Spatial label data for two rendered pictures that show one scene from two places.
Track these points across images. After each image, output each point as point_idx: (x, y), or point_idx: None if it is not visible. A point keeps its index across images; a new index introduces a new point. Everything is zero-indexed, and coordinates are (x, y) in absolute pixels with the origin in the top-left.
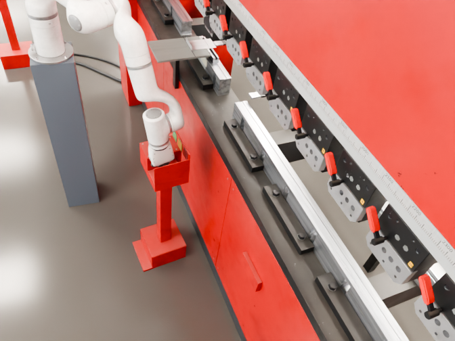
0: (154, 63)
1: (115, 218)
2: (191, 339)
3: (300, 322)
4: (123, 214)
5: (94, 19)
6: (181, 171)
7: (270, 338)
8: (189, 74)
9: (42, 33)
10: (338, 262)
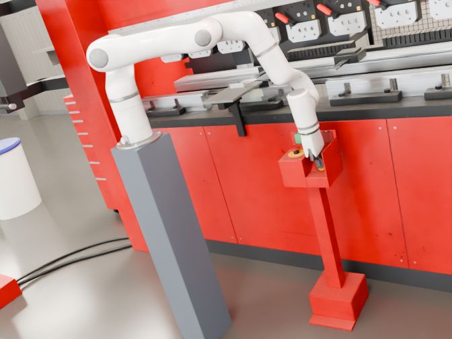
0: (186, 160)
1: (266, 322)
2: None
3: None
4: (268, 313)
5: (216, 28)
6: (336, 153)
7: None
8: (252, 112)
9: (135, 111)
10: None
